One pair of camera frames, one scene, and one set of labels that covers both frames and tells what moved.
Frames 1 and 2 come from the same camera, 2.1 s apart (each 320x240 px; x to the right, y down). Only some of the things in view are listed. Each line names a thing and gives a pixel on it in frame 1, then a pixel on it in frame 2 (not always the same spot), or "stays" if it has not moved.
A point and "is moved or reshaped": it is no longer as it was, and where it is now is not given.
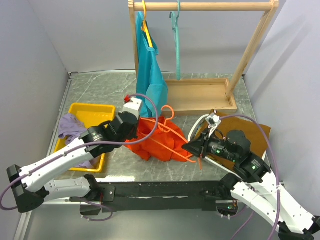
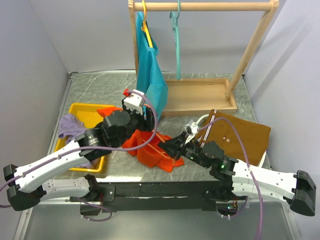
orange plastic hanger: [163, 128] to [174, 161]
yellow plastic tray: [91, 115] stays
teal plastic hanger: [175, 28] stays
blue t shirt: [152, 88] stays
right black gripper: [198, 147] to [172, 146]
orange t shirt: [159, 138] is moved or reshaped
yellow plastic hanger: [144, 27] stays
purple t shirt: [70, 128] stays
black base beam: [161, 196] stays
